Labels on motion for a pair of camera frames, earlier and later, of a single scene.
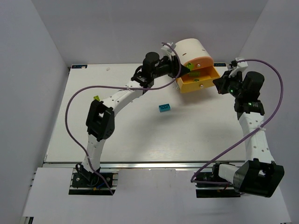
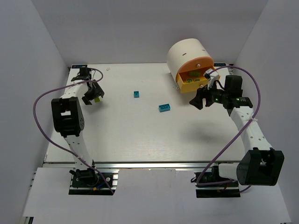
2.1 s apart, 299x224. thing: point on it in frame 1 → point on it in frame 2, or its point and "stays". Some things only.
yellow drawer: (198, 79) stays
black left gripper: (174, 66) → (92, 94)
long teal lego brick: (164, 108) stays
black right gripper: (224, 82) → (206, 98)
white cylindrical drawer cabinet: (189, 49) stays
